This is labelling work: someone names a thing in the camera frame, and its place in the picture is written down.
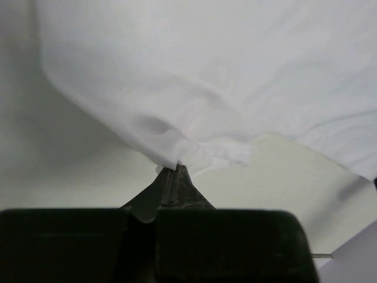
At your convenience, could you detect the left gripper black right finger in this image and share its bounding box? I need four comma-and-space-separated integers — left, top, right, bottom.
153, 164, 320, 283

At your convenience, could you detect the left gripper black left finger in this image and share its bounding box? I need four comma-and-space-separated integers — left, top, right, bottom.
1, 170, 173, 282

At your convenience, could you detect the white t shirt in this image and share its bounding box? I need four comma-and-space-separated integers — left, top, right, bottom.
35, 1, 376, 180

